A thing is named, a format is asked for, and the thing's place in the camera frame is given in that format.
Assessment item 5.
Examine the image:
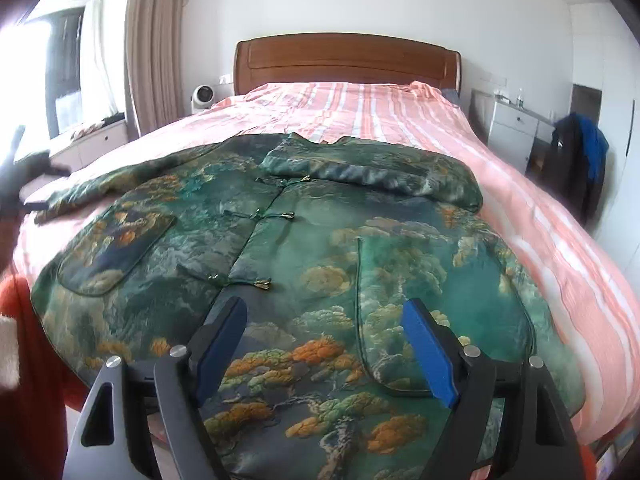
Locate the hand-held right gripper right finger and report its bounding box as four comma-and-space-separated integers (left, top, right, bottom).
401, 298, 586, 480

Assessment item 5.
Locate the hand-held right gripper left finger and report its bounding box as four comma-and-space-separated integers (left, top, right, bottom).
62, 296, 249, 480

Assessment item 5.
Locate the green floral blanket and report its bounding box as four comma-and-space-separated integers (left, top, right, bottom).
31, 131, 587, 480

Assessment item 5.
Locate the white window seat cabinet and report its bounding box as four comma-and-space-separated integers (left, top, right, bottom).
47, 120, 131, 173

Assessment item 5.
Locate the window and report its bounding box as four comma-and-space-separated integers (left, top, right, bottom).
42, 7, 86, 136

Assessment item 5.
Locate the white sheer curtain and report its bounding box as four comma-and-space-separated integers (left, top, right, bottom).
80, 0, 126, 121

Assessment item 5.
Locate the beige curtain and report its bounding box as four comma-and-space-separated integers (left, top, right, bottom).
124, 0, 188, 142

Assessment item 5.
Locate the white round fan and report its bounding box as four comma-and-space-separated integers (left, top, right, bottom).
190, 85, 217, 118

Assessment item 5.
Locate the person's orange garment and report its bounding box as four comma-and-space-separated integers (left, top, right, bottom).
0, 272, 598, 480

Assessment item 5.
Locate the black and blue hanging jacket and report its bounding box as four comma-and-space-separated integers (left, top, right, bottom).
542, 112, 610, 226

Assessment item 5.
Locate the white dresser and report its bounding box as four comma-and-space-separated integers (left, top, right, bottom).
487, 96, 556, 176

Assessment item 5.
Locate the pink striped bed sheet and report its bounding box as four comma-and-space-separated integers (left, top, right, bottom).
12, 80, 640, 446

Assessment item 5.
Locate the wooden headboard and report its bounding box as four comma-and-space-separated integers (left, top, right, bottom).
233, 33, 463, 96

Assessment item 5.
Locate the brown wall niche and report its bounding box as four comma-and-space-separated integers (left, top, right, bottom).
571, 83, 601, 126

